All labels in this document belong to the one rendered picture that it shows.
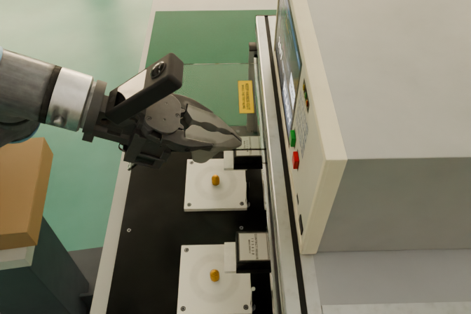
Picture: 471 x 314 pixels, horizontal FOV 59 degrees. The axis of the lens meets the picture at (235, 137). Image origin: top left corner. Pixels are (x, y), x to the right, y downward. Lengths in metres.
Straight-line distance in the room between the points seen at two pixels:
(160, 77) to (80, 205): 1.59
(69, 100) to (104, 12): 2.68
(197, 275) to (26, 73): 0.56
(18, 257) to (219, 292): 0.47
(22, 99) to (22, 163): 0.62
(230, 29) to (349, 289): 1.16
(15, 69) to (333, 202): 0.39
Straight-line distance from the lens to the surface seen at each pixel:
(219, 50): 1.46
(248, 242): 0.80
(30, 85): 0.54
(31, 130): 0.66
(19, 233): 1.04
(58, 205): 2.08
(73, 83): 0.54
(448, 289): 0.61
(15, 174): 1.13
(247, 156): 0.91
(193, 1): 1.74
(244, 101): 0.82
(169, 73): 0.49
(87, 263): 1.87
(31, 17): 3.34
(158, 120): 0.54
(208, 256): 0.94
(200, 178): 1.04
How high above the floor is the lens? 1.63
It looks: 49 degrees down
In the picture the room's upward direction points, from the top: straight up
